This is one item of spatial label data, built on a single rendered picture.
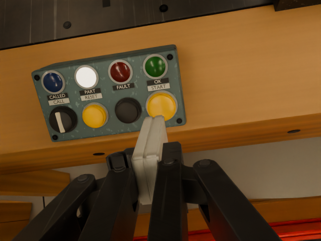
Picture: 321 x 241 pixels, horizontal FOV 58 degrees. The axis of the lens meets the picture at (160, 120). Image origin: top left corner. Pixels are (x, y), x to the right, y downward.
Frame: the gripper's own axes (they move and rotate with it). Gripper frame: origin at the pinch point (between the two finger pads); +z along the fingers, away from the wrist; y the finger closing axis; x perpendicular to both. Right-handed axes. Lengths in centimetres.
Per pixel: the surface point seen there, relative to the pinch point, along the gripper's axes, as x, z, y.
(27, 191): -36, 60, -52
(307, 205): -16.9, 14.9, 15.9
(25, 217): -59, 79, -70
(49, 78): 4.5, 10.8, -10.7
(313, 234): -11.5, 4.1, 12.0
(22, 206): -53, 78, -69
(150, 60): 4.6, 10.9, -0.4
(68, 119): 0.2, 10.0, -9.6
